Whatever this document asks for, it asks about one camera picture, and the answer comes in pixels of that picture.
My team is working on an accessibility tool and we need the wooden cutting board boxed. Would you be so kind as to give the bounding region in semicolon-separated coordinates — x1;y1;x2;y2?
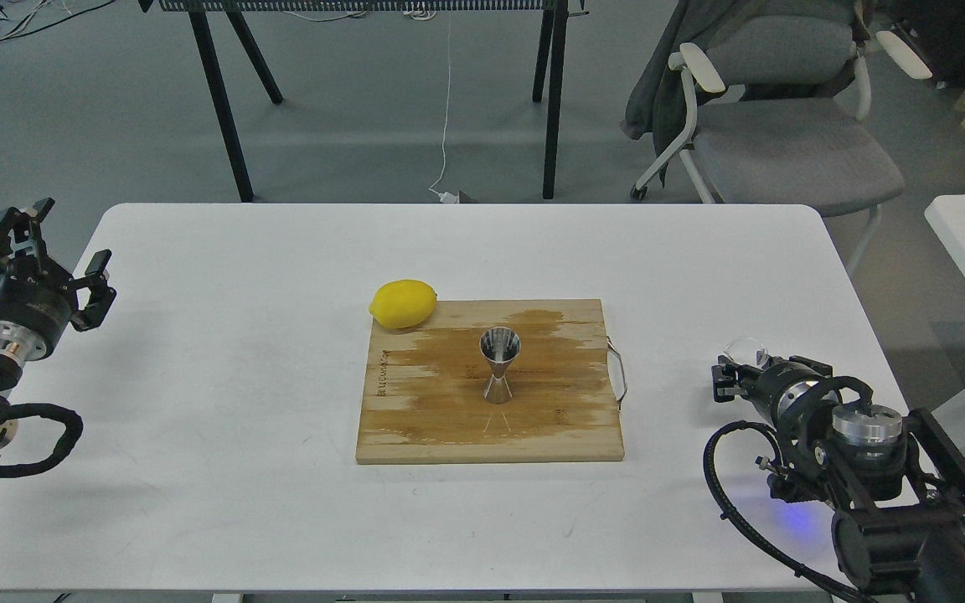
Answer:
355;299;625;465

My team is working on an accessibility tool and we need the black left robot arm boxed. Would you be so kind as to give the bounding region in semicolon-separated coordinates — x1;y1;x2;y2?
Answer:
0;198;117;478

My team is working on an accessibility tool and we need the black frame table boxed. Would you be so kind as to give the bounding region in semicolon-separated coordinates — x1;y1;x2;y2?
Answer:
139;1;587;203

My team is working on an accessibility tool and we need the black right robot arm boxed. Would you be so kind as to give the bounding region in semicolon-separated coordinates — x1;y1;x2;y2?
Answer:
702;353;965;602

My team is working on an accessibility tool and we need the clear glass cup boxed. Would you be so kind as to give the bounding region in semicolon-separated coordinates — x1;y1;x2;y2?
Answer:
721;336;772;369

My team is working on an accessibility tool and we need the steel double jigger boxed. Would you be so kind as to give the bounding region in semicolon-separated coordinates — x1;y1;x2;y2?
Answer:
479;326;521;405

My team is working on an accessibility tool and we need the grey office chair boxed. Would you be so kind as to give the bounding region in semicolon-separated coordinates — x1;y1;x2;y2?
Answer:
629;13;931;272

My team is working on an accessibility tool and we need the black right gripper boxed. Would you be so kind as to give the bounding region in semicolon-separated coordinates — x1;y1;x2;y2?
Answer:
711;355;833;428

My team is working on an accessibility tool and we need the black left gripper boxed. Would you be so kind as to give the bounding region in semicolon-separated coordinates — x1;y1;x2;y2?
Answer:
0;198;117;360

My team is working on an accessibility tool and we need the white power cable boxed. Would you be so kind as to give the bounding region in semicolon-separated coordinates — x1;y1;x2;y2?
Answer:
428;8;460;204

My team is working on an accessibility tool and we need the yellow lemon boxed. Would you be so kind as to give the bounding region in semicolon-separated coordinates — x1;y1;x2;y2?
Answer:
369;279;437;331

